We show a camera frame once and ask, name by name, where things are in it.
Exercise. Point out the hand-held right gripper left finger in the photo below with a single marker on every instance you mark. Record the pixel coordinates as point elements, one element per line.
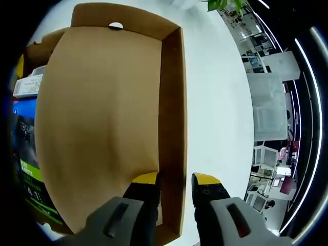
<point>97,225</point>

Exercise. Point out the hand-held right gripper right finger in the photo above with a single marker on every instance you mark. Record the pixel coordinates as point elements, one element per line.
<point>223,225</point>

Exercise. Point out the small white carton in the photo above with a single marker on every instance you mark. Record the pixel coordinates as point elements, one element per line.
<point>29,83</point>

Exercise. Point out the black green packet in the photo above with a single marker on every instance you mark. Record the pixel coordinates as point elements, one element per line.
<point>33,184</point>

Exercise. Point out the brown cardboard shoe box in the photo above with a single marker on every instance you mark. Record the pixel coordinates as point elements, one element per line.
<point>102,115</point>

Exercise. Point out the group of white office chairs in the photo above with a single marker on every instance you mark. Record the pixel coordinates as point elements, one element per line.
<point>264,156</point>

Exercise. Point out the potted green plant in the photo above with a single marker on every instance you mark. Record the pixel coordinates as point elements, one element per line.
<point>217,5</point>

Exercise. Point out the red wall display screen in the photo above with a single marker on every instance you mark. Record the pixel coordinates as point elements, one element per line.
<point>288,185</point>

